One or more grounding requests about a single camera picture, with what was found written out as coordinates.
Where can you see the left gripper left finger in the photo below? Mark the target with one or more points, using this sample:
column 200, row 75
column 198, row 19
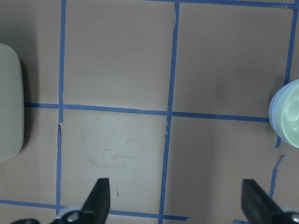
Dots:
column 95, row 210

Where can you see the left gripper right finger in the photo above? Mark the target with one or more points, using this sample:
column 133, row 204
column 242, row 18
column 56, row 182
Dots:
column 259, row 208

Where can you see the blue bowl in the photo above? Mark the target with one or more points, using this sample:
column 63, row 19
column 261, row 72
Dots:
column 272, row 112

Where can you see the cream chrome toaster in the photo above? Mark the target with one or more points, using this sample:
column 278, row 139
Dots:
column 11, row 104

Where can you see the green bowl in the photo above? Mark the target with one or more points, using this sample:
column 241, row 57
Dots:
column 290, row 116

